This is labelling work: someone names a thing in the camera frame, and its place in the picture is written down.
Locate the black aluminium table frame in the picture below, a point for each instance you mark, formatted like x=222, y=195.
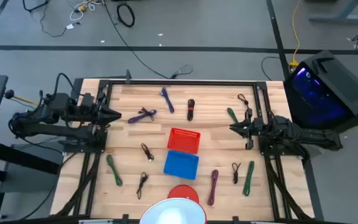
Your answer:
x=182, y=82

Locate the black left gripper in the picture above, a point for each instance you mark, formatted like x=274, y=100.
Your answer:
x=98, y=113

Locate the black computer tower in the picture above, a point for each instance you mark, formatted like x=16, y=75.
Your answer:
x=337, y=90

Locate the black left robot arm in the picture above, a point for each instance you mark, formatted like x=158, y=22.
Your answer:
x=42, y=129

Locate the red round bowl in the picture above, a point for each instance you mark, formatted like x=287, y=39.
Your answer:
x=183, y=192

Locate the black knob yellow rod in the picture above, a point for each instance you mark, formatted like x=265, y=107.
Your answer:
x=9, y=94

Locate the white dome with red rim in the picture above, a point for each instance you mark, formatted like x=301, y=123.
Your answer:
x=172, y=213

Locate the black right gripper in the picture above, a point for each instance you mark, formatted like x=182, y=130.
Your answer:
x=255, y=127

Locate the grey table leg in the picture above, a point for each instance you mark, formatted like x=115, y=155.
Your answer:
x=337, y=18

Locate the red plastic basket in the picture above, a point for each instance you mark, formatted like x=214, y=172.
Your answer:
x=183, y=141

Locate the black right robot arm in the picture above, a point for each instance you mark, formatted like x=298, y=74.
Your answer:
x=315, y=137

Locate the blue plastic basket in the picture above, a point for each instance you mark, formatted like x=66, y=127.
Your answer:
x=180, y=165

